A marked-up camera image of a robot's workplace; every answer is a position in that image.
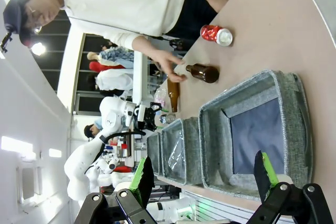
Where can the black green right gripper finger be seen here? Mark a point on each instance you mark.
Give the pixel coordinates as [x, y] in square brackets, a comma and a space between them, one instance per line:
[265, 182]

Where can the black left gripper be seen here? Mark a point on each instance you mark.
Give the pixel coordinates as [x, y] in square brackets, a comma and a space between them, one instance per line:
[148, 117]

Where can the person's right forearm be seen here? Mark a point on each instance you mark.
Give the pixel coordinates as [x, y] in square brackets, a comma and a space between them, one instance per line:
[144, 45]

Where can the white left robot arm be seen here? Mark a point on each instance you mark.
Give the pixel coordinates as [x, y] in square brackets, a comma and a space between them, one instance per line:
[81, 166]

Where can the small grey fabric basket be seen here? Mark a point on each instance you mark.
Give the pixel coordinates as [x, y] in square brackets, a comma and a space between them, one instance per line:
[155, 153]

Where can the medium grey fabric basket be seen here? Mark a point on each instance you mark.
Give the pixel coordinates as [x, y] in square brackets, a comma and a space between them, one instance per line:
[193, 150]

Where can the large grey fabric basket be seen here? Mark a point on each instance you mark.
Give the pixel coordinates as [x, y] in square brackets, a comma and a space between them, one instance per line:
[215, 142]

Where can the crushed red soda can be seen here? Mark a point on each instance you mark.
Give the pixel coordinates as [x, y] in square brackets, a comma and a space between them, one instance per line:
[214, 34]

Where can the person's right hand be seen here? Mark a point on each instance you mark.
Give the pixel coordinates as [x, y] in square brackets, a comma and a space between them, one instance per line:
[166, 62]

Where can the crushed clear plastic bottle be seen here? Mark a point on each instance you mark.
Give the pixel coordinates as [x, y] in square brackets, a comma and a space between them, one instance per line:
[176, 153]

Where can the small clear plastic bottle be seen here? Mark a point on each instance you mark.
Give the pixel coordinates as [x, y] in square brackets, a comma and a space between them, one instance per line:
[168, 118]

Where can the bystander with black hair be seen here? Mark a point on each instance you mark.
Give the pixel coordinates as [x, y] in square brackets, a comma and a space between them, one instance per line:
[92, 129]

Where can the clear plastic bottle pink label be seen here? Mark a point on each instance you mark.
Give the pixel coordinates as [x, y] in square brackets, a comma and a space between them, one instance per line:
[160, 97]

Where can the tall amber glass bottle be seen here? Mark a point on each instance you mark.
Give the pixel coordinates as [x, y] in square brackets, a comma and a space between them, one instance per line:
[173, 93]

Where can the white pillar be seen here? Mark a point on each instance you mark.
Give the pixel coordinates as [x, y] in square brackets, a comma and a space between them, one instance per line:
[137, 77]

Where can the bystander in white coat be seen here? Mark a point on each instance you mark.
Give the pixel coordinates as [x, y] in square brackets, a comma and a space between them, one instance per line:
[113, 81]

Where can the short dark brown glass bottle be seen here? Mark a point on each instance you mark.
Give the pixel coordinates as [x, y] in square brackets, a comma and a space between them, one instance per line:
[204, 73]

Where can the bystander in red and blue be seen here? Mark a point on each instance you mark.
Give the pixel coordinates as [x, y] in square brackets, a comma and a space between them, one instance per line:
[110, 60]

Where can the round ceiling lamp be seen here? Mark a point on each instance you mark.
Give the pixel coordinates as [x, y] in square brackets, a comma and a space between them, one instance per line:
[38, 48]

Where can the person in white sweater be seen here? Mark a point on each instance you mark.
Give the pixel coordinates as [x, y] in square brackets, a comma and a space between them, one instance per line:
[126, 1]

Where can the dark baseball cap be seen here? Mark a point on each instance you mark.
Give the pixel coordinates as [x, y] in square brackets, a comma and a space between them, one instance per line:
[14, 16]

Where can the black head-mounted camera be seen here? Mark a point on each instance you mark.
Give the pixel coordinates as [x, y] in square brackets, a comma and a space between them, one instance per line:
[5, 41]

